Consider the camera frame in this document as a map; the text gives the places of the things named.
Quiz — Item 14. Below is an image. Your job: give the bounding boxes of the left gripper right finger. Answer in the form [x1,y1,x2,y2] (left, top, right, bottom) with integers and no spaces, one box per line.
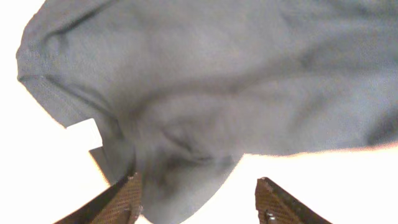
[255,177,331,224]

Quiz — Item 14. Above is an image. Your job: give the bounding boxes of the black t-shirt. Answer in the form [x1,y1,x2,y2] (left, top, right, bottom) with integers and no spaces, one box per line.
[16,0,397,223]

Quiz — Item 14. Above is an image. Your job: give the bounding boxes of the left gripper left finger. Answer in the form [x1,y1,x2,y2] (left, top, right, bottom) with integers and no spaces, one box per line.
[55,172,142,224]

